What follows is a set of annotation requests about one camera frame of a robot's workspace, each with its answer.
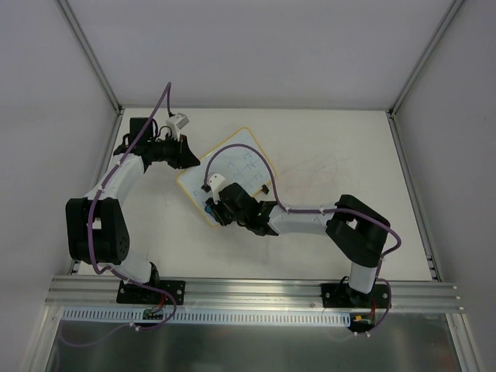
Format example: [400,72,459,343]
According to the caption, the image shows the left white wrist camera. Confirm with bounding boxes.
[166,112,189,142]

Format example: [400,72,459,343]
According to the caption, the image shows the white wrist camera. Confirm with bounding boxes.
[166,112,189,142]
[201,174,226,194]

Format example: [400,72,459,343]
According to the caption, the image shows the aluminium mounting rail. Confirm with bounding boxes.
[44,275,465,313]

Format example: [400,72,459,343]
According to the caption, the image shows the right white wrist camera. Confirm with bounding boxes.
[201,174,226,194]

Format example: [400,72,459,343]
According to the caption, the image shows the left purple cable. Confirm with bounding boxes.
[57,81,177,346]

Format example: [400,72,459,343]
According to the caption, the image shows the aluminium frame post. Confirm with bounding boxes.
[387,0,466,118]
[55,0,122,114]

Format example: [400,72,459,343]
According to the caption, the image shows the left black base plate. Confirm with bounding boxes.
[116,280,186,305]

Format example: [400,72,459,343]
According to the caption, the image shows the purple cable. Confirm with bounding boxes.
[57,81,177,346]
[203,143,402,338]

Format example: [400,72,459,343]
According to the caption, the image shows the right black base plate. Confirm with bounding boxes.
[320,277,391,309]

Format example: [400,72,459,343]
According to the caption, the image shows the right aluminium frame post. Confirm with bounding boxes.
[387,0,466,118]

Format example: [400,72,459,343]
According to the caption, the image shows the white slotted cable duct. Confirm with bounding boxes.
[61,307,351,328]

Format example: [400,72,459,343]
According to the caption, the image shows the left aluminium frame post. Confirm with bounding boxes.
[55,0,122,114]

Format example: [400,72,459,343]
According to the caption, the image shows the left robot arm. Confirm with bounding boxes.
[65,113,200,303]

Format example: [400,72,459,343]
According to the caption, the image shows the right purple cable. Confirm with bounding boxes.
[203,143,402,338]

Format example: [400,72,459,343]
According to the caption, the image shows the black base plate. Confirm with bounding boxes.
[320,277,391,309]
[116,280,186,305]

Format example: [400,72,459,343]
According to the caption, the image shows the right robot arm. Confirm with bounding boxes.
[205,183,391,308]

